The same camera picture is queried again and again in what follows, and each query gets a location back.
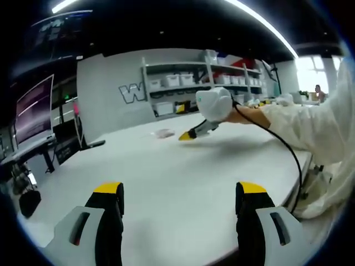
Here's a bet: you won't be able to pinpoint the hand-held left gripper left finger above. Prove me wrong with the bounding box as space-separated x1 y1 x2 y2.
41 181 125 266

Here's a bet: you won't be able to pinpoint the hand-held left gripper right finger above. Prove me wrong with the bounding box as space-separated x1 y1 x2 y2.
235 181 313 266

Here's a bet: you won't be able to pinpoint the clear resealable bag pink contents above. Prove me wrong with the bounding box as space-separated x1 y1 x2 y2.
143 128 176 140

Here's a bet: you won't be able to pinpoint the white plastic bag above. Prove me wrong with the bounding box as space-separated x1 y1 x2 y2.
276 93 295 108

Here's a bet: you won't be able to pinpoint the black bag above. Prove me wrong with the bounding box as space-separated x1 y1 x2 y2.
17 190 42 219

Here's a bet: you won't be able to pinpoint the person's right hand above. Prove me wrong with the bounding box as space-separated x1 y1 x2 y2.
226 105 252 125

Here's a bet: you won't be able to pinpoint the yellow black case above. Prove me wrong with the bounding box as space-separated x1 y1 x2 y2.
174 100 192 115

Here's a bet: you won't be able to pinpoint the row of white storage boxes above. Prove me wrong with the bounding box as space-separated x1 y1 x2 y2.
149 72 263 116

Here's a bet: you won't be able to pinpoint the yellow black tools cluster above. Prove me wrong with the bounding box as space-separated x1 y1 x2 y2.
247 100 272 108

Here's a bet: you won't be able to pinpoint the clear plastic bin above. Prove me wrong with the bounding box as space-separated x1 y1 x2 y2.
204 49 219 67

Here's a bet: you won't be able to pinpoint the red flat object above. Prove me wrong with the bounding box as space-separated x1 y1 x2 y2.
229 57 256 69

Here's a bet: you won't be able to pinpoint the grey metal shelf rack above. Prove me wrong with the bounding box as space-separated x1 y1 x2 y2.
140 49 267 117

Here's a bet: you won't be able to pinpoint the black tripod stand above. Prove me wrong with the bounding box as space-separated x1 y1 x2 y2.
267 62 281 95

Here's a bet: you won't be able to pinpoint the black printed box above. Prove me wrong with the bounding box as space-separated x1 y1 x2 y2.
54 144 75 165

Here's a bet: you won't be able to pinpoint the person's white-clothed torso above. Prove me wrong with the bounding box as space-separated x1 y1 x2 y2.
292 159 355 222

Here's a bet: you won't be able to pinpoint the black monitor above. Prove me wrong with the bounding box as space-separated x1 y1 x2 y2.
52 125 82 148

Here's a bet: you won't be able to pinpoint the dark cluttered cart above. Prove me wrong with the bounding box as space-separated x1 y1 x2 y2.
10 163 39 195

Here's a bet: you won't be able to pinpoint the long ceiling light strip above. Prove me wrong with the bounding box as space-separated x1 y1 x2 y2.
224 0 300 58

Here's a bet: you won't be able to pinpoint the grey desk black legs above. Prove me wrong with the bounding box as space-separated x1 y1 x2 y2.
0 135 57 174

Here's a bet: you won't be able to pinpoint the monitor with pink screen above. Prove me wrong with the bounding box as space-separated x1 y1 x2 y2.
14 74 55 145

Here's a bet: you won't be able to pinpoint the ceiling-hung dark screen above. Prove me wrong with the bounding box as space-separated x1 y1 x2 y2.
29 10 93 59

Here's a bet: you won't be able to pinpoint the short ceiling light strip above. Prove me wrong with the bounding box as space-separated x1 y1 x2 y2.
51 0 82 13

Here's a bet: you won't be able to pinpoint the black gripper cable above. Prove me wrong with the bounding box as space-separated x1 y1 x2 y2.
230 93 303 214

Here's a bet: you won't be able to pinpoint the grey outlined wall letter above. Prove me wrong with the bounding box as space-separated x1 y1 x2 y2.
118 84 147 105

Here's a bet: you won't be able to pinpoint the white stand frame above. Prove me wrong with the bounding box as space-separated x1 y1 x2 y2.
71 96 89 148

